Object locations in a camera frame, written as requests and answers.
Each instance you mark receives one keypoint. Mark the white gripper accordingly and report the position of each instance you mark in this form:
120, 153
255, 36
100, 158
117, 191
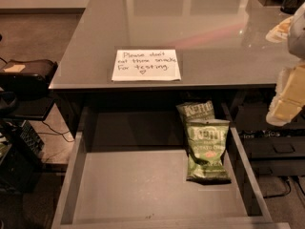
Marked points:
297, 35

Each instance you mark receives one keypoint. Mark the green jalapeno chip bag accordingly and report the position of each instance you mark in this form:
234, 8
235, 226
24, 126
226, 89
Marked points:
207, 144

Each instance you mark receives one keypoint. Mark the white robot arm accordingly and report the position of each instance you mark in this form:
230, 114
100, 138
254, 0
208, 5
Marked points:
296, 36

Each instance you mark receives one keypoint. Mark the rear green chip bag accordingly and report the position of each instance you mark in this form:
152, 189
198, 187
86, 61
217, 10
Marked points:
196, 110

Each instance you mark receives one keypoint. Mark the open grey top drawer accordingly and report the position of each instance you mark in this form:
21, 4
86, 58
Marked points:
128, 170

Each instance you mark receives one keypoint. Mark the white handwritten paper note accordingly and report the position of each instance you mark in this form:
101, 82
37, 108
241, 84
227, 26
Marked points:
146, 65

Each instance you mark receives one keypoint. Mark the black office chair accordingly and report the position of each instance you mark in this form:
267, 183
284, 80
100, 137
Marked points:
25, 90

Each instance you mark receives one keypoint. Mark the black crate under chair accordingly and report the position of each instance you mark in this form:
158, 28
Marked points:
20, 161

